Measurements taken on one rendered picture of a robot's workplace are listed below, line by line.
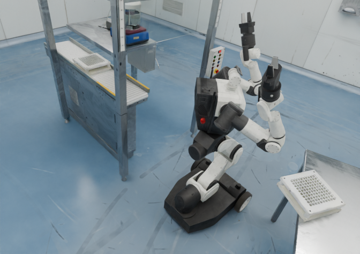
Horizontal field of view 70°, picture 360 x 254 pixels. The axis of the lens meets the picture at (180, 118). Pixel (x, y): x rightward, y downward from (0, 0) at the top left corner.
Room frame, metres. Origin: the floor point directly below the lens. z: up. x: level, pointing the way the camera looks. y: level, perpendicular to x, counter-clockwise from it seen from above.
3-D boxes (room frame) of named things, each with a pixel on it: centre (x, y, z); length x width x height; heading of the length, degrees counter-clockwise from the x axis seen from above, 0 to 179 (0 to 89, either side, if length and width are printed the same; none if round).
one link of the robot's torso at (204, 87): (1.37, -0.22, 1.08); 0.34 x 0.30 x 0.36; 2
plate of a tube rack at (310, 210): (0.95, -0.77, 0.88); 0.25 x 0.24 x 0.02; 113
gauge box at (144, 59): (1.87, 0.36, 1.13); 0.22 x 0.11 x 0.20; 50
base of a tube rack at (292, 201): (0.95, -0.77, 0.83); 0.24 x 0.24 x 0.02; 23
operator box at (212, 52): (2.30, -0.25, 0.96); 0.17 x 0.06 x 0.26; 140
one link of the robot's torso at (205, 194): (1.38, -0.26, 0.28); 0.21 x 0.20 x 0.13; 138
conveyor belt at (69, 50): (2.14, 0.89, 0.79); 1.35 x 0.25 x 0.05; 50
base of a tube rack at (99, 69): (2.13, 0.87, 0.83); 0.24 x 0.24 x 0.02; 50
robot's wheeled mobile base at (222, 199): (1.40, -0.28, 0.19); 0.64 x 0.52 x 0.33; 138
